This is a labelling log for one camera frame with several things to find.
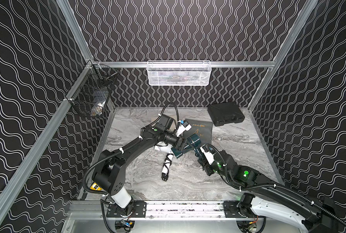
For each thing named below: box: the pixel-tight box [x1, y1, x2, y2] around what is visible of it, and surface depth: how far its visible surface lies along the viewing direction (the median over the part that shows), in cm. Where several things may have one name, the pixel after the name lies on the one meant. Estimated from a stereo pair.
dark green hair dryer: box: [171, 133, 202, 159], surface depth 75 cm
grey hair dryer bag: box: [182, 118, 213, 145], surface depth 110 cm
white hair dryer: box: [154, 141, 174, 182], surface depth 87 cm
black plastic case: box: [207, 102, 245, 127], surface depth 112 cm
